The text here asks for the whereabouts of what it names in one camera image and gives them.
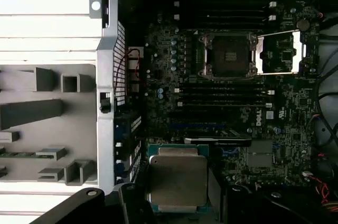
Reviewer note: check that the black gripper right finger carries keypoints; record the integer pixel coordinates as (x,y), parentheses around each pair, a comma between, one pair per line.
(264,208)

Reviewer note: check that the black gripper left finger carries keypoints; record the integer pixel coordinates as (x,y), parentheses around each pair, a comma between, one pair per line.
(82,205)

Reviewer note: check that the silver topped CPU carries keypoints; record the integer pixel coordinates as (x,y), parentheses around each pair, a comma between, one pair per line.
(178,179)

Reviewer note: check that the metal socket cover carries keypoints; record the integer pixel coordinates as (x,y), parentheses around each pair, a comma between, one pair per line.
(297,49)

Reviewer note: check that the CPU socket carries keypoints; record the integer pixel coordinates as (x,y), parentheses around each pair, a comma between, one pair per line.
(229,55)

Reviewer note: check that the silver chipset heatsink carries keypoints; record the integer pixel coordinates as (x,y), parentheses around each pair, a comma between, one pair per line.
(260,155)

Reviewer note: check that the grey parts rack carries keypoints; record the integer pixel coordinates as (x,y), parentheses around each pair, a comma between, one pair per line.
(79,139)

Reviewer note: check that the green RAM stick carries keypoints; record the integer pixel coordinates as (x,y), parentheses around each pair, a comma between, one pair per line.
(21,154)

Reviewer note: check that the green motherboard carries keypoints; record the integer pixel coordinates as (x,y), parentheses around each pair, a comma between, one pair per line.
(290,107)

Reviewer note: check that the black RAM slot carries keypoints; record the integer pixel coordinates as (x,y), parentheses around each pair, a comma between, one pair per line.
(224,105)
(224,92)
(224,98)
(224,85)

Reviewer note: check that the open black PC case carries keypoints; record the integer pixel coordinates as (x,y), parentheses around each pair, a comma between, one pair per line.
(105,76)

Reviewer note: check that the round coin cell battery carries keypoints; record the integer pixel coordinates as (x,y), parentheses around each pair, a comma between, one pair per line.
(302,24)

